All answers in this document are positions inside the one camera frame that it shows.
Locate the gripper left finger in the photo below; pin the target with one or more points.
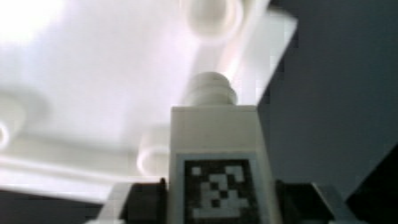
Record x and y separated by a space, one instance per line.
135 205

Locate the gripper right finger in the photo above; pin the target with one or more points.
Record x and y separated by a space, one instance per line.
311 204

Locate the white square tabletop part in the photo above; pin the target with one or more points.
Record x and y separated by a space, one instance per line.
97 57

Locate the white leg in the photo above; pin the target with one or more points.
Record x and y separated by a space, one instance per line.
220 182

